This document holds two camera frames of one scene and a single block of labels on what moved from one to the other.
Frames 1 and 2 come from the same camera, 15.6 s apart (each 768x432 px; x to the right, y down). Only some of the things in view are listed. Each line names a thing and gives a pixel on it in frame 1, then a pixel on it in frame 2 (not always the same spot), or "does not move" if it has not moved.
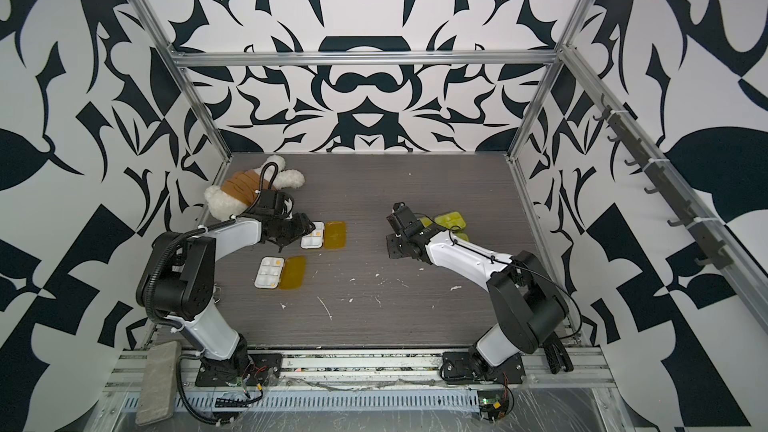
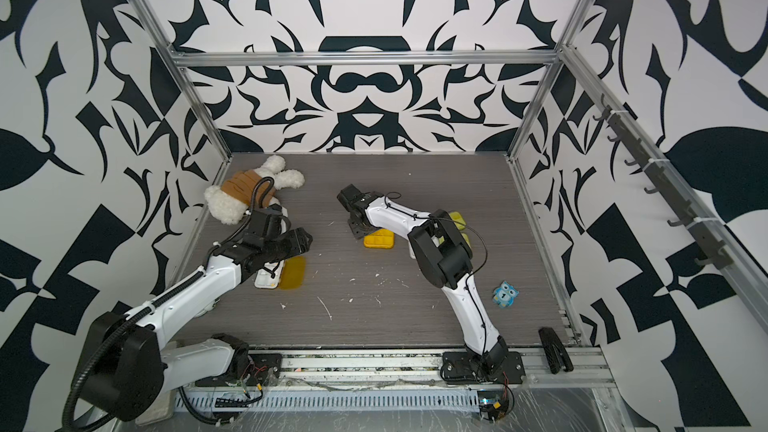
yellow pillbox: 327,235 → 379,239
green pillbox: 451,219 does not move
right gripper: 391,250 → 354,230
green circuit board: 492,404 does not move
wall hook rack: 716,248 does not move
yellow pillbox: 281,273 does not move
